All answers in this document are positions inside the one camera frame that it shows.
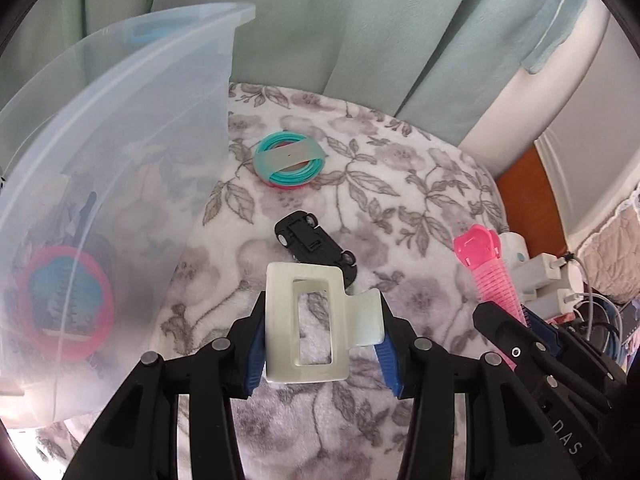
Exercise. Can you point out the white power strip with chargers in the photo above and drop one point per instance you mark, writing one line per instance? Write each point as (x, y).
(587, 305)

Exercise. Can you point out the black toy car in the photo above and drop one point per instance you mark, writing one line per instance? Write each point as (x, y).
(310, 240)

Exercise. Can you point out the white hair claw clip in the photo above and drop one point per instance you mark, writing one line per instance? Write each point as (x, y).
(280, 320)

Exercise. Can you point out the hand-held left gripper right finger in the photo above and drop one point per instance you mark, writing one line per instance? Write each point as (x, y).
(387, 365)

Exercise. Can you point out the clear plastic storage container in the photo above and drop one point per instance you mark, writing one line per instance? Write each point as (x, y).
(150, 110)

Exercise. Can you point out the beige quilted lace cover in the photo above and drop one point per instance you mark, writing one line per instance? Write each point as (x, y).
(610, 270)

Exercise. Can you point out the white charger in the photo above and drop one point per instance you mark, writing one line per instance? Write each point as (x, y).
(540, 267)
(515, 247)

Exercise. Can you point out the pink hair roller clip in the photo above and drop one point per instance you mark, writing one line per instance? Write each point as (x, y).
(487, 270)

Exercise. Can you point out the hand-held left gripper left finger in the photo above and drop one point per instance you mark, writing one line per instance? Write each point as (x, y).
(255, 355)

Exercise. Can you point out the floral fleece blanket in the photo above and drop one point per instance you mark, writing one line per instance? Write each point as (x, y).
(400, 185)

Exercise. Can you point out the light green curtain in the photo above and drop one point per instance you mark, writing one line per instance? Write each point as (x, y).
(350, 20)

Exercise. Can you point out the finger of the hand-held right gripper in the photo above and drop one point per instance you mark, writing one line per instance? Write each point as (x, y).
(510, 340)
(585, 355)

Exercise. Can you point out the white padded headboard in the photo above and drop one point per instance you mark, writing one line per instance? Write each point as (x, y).
(590, 160)

